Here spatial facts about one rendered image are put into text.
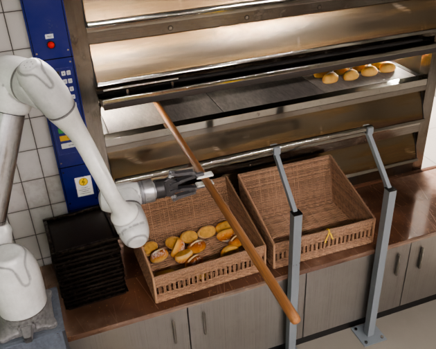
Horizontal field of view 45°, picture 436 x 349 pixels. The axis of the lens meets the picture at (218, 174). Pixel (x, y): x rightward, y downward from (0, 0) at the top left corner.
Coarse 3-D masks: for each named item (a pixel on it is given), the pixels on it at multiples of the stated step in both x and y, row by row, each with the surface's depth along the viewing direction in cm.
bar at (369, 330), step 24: (288, 144) 236; (168, 168) 222; (192, 168) 225; (384, 168) 245; (288, 192) 231; (384, 192) 244; (384, 216) 248; (384, 240) 255; (384, 264) 264; (288, 288) 252; (288, 336) 266; (360, 336) 289; (384, 336) 289
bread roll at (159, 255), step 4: (152, 252) 260; (156, 252) 258; (160, 252) 258; (164, 252) 260; (152, 256) 257; (156, 256) 257; (160, 256) 258; (164, 256) 259; (152, 260) 258; (156, 260) 257; (160, 260) 258
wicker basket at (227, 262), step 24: (168, 216) 270; (192, 216) 275; (216, 216) 279; (240, 216) 269; (216, 240) 273; (144, 264) 245; (168, 264) 258; (216, 264) 239; (240, 264) 256; (168, 288) 236; (192, 288) 241
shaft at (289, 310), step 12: (156, 108) 270; (168, 120) 253; (180, 144) 234; (192, 156) 222; (204, 180) 206; (216, 192) 198; (228, 216) 185; (240, 228) 179; (240, 240) 175; (252, 252) 168; (264, 264) 163; (264, 276) 159; (276, 288) 153; (288, 300) 149; (288, 312) 146
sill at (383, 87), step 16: (400, 80) 293; (416, 80) 292; (320, 96) 278; (336, 96) 279; (352, 96) 282; (224, 112) 266; (240, 112) 265; (256, 112) 267; (272, 112) 270; (144, 128) 254; (160, 128) 253; (176, 128) 255; (192, 128) 258; (112, 144) 248
